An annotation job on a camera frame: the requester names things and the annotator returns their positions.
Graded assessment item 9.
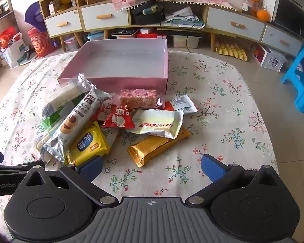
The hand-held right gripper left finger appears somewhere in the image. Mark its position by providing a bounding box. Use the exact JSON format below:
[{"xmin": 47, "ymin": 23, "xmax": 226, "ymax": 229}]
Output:
[{"xmin": 24, "ymin": 155, "xmax": 118, "ymax": 207}]

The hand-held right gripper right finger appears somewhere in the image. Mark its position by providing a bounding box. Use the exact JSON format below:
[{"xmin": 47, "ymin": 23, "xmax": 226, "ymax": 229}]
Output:
[{"xmin": 185, "ymin": 154, "xmax": 282, "ymax": 207}]

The long white cookie packet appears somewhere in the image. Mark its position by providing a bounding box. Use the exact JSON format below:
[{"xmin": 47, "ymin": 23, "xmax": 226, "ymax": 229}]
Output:
[{"xmin": 41, "ymin": 86, "xmax": 110, "ymax": 163}]

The red triangular snack packet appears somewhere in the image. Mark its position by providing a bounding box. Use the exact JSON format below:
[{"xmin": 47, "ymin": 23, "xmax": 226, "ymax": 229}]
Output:
[{"xmin": 102, "ymin": 104, "xmax": 135, "ymax": 129}]

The gold foil snack packet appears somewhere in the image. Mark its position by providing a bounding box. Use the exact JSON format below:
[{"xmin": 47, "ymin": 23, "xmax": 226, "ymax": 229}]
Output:
[{"xmin": 127, "ymin": 127, "xmax": 192, "ymax": 168}]

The white barcode snack packet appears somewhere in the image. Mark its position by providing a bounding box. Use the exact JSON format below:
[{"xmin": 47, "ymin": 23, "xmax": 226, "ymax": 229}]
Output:
[{"xmin": 169, "ymin": 94, "xmax": 199, "ymax": 114}]

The cream yellow snack packet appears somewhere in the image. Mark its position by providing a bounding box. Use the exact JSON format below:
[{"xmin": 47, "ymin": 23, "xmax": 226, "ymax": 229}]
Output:
[{"xmin": 126, "ymin": 108, "xmax": 185, "ymax": 140}]

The orange-red snack packet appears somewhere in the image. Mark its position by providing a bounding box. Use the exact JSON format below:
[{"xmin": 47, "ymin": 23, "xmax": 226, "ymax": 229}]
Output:
[{"xmin": 162, "ymin": 101, "xmax": 176, "ymax": 112}]

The green white snack packet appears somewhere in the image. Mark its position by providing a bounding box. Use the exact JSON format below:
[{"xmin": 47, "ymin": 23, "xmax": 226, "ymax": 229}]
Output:
[{"xmin": 41, "ymin": 73, "xmax": 93, "ymax": 118}]

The clear packet pink rice bar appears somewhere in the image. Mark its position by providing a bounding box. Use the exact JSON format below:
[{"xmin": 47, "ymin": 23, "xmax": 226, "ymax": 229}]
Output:
[{"xmin": 113, "ymin": 88, "xmax": 166, "ymax": 110}]

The pink cardboard box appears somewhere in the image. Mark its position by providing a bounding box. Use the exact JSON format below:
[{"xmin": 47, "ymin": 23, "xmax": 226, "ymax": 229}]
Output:
[{"xmin": 58, "ymin": 38, "xmax": 168, "ymax": 92}]

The floral tablecloth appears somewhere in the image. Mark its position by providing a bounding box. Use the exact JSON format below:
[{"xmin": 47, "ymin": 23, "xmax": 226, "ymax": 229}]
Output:
[{"xmin": 0, "ymin": 51, "xmax": 279, "ymax": 233}]

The white red shopping bag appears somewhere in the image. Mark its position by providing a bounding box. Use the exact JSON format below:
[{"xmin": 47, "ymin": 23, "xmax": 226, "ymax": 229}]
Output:
[{"xmin": 0, "ymin": 26, "xmax": 29, "ymax": 69}]

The yellow egg tray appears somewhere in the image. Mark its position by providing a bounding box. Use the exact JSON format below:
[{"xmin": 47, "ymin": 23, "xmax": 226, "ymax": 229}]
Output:
[{"xmin": 215, "ymin": 39, "xmax": 249, "ymax": 62}]

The red gift bag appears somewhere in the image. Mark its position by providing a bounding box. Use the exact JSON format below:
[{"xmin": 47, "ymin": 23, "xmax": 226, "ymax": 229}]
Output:
[{"xmin": 27, "ymin": 27, "xmax": 57, "ymax": 58}]

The white printed carton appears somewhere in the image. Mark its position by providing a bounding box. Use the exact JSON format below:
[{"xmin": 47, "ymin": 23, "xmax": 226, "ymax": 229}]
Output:
[{"xmin": 252, "ymin": 43, "xmax": 288, "ymax": 73}]

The small clear storage bin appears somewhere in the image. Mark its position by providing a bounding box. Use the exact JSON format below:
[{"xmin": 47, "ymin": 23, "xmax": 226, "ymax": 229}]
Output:
[{"xmin": 64, "ymin": 34, "xmax": 82, "ymax": 51}]

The blue lidded storage bin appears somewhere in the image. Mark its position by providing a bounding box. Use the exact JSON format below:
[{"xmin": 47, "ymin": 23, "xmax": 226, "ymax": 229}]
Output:
[{"xmin": 87, "ymin": 30, "xmax": 105, "ymax": 42}]

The black flat tray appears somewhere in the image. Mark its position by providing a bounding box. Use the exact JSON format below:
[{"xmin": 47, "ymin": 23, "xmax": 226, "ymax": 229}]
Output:
[{"xmin": 111, "ymin": 29, "xmax": 140, "ymax": 36}]

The red cardboard box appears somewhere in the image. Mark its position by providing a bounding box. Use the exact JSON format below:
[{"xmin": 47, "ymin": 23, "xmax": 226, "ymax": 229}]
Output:
[{"xmin": 142, "ymin": 32, "xmax": 168, "ymax": 40}]

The purple round object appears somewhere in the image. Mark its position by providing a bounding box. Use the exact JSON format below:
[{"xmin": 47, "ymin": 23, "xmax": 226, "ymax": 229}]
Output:
[{"xmin": 24, "ymin": 1, "xmax": 45, "ymax": 34}]

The pile of loose papers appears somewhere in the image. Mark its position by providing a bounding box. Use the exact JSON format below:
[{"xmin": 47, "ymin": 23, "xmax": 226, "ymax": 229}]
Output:
[{"xmin": 164, "ymin": 6, "xmax": 206, "ymax": 29}]

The black open case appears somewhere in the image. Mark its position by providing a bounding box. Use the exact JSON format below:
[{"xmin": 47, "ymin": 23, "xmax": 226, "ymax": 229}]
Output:
[{"xmin": 131, "ymin": 0, "xmax": 166, "ymax": 26}]

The small white carton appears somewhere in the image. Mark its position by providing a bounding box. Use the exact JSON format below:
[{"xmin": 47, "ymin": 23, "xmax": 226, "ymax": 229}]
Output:
[{"xmin": 48, "ymin": 0, "xmax": 60, "ymax": 16}]

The clear glass jar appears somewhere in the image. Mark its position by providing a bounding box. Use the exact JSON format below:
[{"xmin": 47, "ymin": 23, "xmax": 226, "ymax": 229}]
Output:
[{"xmin": 241, "ymin": 0, "xmax": 254, "ymax": 15}]

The black white microwave oven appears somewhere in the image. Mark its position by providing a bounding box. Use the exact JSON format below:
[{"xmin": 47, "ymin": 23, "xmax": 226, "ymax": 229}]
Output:
[{"xmin": 272, "ymin": 0, "xmax": 304, "ymax": 40}]

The black power cable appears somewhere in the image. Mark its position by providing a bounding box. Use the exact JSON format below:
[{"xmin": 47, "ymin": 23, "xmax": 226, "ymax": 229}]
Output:
[{"xmin": 153, "ymin": 0, "xmax": 195, "ymax": 53}]

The white drawer wooden handle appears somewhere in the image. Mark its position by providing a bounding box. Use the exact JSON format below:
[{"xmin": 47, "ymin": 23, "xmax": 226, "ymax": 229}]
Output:
[
  {"xmin": 261, "ymin": 25, "xmax": 304, "ymax": 56},
  {"xmin": 80, "ymin": 3, "xmax": 130, "ymax": 31},
  {"xmin": 44, "ymin": 10, "xmax": 83, "ymax": 38},
  {"xmin": 206, "ymin": 6, "xmax": 266, "ymax": 42}
]

